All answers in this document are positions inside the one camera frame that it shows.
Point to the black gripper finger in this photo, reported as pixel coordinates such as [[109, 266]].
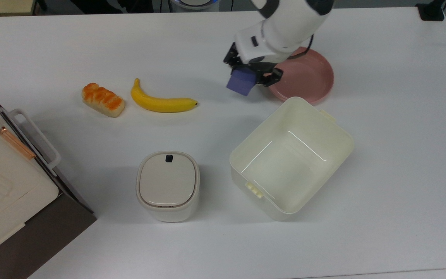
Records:
[[231, 56], [271, 77]]

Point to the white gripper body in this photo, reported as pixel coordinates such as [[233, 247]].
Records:
[[254, 44]]

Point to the purple cube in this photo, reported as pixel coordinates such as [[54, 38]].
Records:
[[241, 83]]

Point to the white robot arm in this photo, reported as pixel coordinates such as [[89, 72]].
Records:
[[292, 23]]

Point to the pink round plate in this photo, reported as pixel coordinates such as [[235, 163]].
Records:
[[308, 77]]

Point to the yellow toy banana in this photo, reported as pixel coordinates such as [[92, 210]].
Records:
[[161, 104]]

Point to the cream open storage box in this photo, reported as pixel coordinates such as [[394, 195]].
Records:
[[289, 166]]

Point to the orange glazed toy bread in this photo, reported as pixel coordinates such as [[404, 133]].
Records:
[[103, 100]]

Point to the white lidded trash can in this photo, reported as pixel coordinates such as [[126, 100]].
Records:
[[167, 182]]

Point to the black stand clamp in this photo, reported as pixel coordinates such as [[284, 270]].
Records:
[[432, 11]]

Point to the tan wooden board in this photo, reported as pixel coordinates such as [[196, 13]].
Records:
[[2, 7]]

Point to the white toaster oven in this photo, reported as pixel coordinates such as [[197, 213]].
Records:
[[33, 248]]

